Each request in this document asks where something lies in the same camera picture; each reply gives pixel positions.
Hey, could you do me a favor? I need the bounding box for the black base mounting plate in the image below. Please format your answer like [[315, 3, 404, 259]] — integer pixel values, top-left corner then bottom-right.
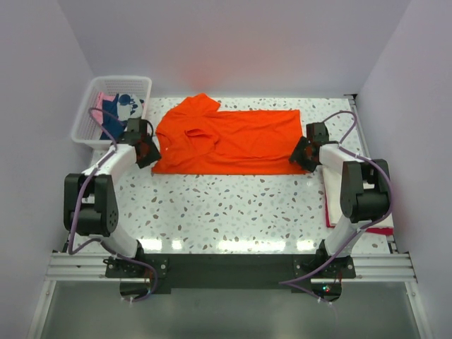
[[103, 254, 356, 301]]

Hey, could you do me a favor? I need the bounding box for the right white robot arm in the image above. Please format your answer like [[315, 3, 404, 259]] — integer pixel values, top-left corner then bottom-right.
[[289, 122, 391, 278]]

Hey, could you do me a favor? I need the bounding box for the navy blue printed t shirt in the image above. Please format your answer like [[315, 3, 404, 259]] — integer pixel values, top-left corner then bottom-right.
[[94, 93, 144, 138]]

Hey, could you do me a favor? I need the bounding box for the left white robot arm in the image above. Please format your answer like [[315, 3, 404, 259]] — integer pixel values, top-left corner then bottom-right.
[[63, 118, 161, 277]]

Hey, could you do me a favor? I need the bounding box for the white plastic laundry basket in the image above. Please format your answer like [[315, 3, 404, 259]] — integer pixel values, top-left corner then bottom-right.
[[71, 76, 152, 150]]

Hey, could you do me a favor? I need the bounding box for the aluminium frame rail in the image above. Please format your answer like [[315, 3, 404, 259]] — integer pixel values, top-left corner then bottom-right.
[[45, 253, 417, 283]]

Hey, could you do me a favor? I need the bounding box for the pink t shirt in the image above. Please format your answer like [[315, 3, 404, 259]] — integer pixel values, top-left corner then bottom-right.
[[92, 92, 105, 124]]

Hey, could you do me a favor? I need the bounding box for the orange t shirt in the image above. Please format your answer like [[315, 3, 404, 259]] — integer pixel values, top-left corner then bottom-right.
[[153, 93, 305, 175]]

